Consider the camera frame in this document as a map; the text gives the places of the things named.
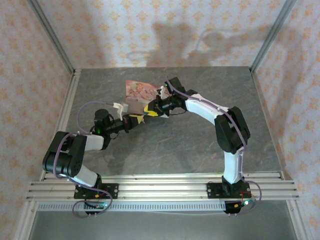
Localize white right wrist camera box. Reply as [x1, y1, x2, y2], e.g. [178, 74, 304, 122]
[156, 85, 171, 100]

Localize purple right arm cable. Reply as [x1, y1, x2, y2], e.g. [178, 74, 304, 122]
[164, 76, 263, 217]

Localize pink illustrated box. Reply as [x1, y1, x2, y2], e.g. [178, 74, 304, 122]
[124, 79, 164, 116]

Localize aluminium cross rail beam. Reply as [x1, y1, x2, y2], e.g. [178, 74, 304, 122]
[25, 174, 300, 201]

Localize aluminium table side rail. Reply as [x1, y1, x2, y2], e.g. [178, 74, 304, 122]
[249, 66, 310, 240]
[13, 69, 82, 240]

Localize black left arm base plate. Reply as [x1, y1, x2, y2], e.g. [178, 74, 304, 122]
[74, 183, 120, 200]

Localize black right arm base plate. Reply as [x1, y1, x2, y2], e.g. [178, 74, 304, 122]
[206, 182, 251, 200]

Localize aluminium frame corner post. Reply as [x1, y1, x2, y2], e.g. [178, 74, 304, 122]
[249, 0, 298, 74]
[26, 0, 76, 76]

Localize white slotted cable duct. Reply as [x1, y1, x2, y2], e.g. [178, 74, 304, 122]
[36, 201, 227, 213]

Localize small circuit board green LED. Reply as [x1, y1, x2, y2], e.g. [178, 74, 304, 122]
[232, 198, 258, 209]
[84, 199, 109, 210]

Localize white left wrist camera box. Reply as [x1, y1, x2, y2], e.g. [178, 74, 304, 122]
[113, 101, 130, 121]

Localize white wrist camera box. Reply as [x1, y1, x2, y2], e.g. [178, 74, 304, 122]
[156, 85, 171, 100]
[113, 101, 130, 121]

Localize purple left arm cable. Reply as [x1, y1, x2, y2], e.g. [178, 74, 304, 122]
[53, 100, 118, 219]

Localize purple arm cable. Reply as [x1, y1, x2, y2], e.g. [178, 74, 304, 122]
[164, 76, 263, 217]
[53, 100, 118, 219]

